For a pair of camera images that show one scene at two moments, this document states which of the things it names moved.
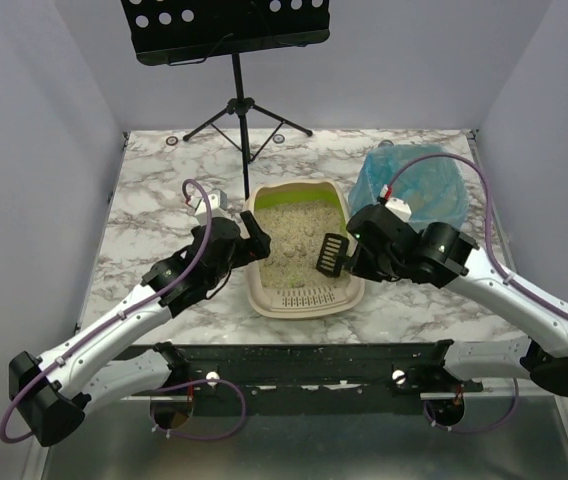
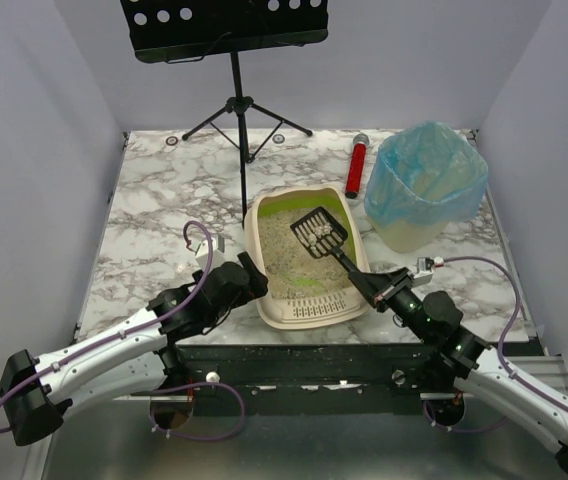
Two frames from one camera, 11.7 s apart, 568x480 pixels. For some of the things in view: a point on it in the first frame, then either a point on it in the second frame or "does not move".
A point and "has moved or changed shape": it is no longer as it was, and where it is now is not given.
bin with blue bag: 434,189 has moved or changed shape
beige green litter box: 292,216 has moved or changed shape
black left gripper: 246,241 → 252,279
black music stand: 170,32 does not move
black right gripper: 360,258 → 386,288
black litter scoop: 332,259 → 321,234
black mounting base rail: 317,379 does not move
